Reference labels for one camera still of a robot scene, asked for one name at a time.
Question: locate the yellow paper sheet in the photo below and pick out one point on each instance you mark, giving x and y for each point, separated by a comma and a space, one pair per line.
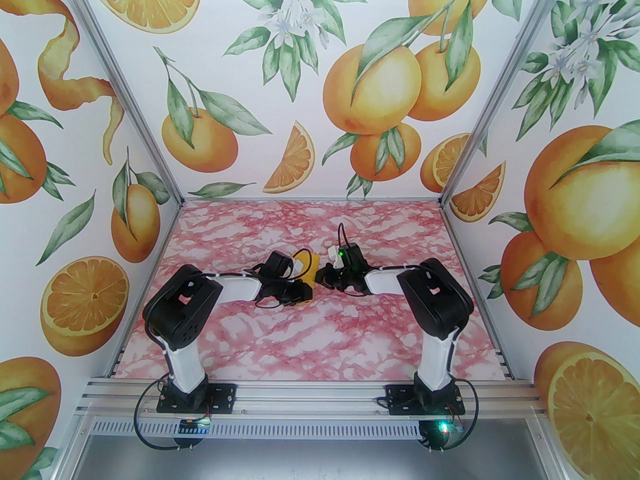
311, 265

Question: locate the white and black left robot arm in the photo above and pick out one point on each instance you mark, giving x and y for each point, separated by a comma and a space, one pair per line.
182, 363

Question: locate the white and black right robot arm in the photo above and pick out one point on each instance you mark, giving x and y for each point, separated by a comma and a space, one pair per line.
435, 363

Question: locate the perforated metal strip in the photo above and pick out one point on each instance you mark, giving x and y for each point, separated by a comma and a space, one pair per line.
310, 427

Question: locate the small circuit board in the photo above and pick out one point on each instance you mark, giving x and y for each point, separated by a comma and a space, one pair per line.
197, 425
442, 427

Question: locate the grey metal shelf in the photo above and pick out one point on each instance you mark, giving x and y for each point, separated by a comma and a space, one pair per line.
310, 460

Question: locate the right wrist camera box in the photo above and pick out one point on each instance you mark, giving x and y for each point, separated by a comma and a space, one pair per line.
349, 255

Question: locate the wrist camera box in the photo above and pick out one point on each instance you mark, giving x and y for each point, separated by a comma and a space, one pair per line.
349, 255
279, 264

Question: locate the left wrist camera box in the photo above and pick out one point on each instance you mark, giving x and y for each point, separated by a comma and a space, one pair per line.
279, 264

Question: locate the aluminium back rail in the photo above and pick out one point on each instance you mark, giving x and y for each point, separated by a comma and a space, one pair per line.
310, 199

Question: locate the aluminium mounting rail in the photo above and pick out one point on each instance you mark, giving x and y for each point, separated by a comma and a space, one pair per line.
310, 398

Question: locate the aluminium side rail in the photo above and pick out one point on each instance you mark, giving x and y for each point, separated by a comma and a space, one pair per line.
118, 358
460, 246

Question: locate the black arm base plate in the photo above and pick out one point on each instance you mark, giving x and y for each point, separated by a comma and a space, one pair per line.
222, 398
397, 398

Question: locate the aluminium frame post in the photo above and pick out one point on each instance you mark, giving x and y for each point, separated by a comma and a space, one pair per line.
127, 93
497, 93

